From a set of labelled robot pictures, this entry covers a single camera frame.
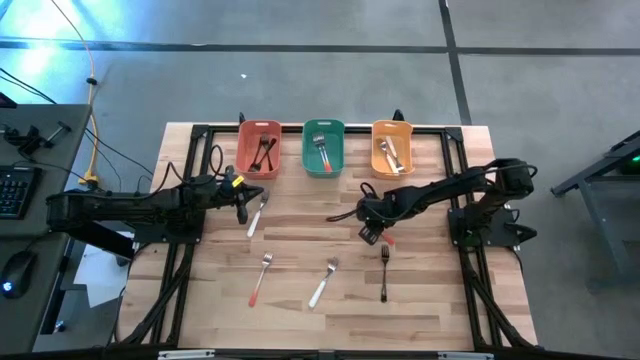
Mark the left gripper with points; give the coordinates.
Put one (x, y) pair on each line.
(229, 187)

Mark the yellow-orange plastic bin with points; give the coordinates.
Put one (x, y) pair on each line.
(406, 145)

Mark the black backlit keyboard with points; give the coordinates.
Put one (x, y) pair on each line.
(17, 192)

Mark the black table edge rail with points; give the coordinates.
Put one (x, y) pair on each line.
(275, 357)

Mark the green plastic bin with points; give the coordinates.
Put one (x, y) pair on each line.
(337, 150)

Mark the black device with green light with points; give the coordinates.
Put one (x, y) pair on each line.
(631, 167)

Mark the black desk support bar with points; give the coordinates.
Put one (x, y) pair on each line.
(100, 240)

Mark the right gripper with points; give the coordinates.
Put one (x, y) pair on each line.
(375, 215)

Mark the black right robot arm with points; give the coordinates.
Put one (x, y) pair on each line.
(435, 190)

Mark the black aluminium table frame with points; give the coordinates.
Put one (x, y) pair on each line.
(292, 129)

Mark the black computer mouse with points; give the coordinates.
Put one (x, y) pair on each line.
(17, 272)

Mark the grey desk with keyboard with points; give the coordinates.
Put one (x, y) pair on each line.
(60, 165)

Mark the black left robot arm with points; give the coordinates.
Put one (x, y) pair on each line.
(125, 207)

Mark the white paper sheet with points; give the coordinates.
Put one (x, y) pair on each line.
(100, 280)

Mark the grey desk with mouse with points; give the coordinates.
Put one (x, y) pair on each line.
(45, 300)

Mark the black clamp mount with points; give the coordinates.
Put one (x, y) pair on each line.
(30, 140)

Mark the coral red plastic bin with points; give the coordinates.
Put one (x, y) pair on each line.
(245, 150)

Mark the silver metal bracket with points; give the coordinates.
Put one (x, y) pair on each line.
(465, 356)
(185, 354)

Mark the dark metal side table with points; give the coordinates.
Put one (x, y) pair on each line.
(570, 183)

